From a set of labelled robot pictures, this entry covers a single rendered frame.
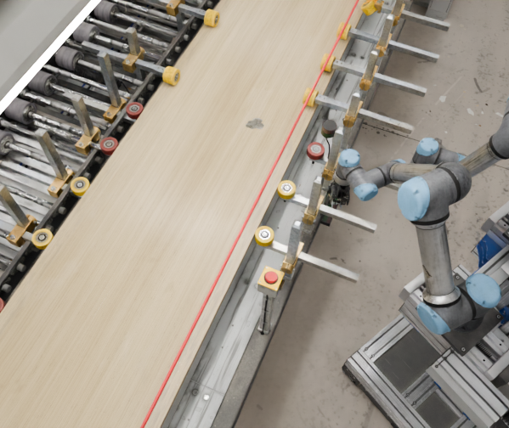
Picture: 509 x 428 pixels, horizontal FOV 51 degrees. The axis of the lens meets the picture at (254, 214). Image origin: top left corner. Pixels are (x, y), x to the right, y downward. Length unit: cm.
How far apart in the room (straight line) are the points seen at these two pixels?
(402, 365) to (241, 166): 127
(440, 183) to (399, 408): 142
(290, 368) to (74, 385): 127
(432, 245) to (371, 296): 150
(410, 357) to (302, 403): 60
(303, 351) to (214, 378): 81
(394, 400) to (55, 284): 163
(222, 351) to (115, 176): 88
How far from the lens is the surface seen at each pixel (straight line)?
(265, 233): 218
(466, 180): 166
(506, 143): 192
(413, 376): 283
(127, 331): 208
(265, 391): 290
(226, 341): 232
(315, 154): 243
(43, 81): 293
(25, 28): 77
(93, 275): 219
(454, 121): 400
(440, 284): 175
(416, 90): 272
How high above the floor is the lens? 284
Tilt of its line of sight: 60 degrees down
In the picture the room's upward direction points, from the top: 3 degrees clockwise
